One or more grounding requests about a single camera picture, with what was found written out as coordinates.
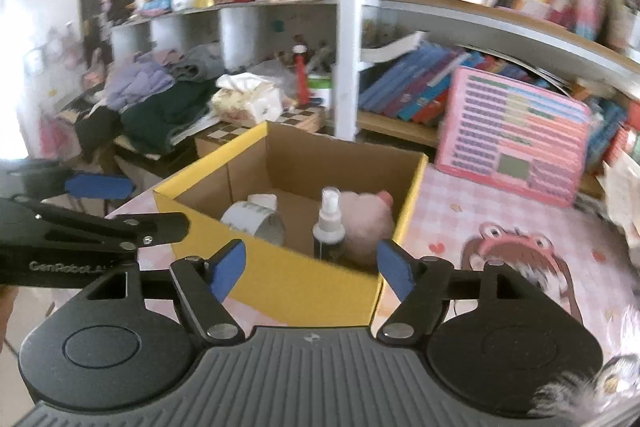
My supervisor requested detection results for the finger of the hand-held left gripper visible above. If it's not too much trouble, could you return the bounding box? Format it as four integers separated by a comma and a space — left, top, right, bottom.
7, 159, 135, 201
0, 196, 192, 254

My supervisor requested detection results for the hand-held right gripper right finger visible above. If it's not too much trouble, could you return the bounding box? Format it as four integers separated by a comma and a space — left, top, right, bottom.
376, 239, 547, 344

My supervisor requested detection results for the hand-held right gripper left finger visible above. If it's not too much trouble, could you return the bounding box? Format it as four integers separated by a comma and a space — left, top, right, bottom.
75, 239, 247, 344

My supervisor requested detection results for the pink plush toy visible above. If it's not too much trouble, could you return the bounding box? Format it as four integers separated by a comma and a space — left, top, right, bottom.
339, 191, 397, 269

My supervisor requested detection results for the white tape roll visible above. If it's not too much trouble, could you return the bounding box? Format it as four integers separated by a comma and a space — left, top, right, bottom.
220, 194, 287, 247

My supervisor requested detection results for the yellow cardboard box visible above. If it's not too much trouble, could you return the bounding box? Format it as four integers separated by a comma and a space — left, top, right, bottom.
152, 121, 430, 329

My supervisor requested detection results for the small spray bottle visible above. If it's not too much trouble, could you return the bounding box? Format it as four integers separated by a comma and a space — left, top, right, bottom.
312, 187, 347, 264

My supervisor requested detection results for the pile of clothes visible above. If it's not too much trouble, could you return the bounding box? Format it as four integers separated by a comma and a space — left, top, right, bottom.
74, 44, 222, 160

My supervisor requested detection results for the pink checked table mat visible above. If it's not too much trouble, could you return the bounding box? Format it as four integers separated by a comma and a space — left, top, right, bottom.
106, 167, 640, 373

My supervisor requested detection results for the checkered board box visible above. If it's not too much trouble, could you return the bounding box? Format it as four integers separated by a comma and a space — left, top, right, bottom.
194, 106, 327, 155

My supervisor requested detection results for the tissue pack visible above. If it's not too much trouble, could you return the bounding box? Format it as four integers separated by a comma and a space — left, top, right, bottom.
210, 74, 287, 128

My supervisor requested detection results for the pink learning board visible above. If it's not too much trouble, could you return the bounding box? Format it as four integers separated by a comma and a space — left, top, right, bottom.
433, 66, 595, 208

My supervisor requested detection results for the row of blue books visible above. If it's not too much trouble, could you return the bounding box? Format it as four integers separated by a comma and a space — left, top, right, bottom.
357, 42, 468, 125

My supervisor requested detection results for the green white cup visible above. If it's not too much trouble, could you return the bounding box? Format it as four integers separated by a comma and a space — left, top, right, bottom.
307, 76, 334, 108

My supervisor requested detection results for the red bottle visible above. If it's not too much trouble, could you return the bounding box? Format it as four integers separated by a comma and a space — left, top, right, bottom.
292, 45, 312, 106

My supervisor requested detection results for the grey fluffy pompom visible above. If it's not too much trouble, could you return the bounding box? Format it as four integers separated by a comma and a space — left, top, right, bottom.
534, 307, 640, 424

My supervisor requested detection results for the stack of papers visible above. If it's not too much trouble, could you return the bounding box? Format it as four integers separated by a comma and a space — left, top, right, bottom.
597, 147, 640, 268

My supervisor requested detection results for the white wooden bookshelf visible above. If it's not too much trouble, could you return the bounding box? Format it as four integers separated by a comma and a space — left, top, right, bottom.
110, 0, 640, 148

